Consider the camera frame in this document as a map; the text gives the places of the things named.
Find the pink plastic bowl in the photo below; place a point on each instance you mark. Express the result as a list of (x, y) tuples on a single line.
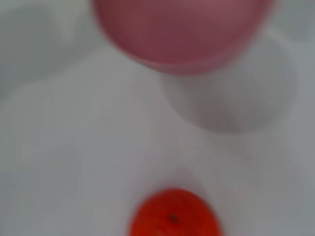
[(177, 37)]

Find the orange toy fruit with stem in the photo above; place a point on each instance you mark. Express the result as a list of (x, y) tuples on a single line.
[(172, 216)]

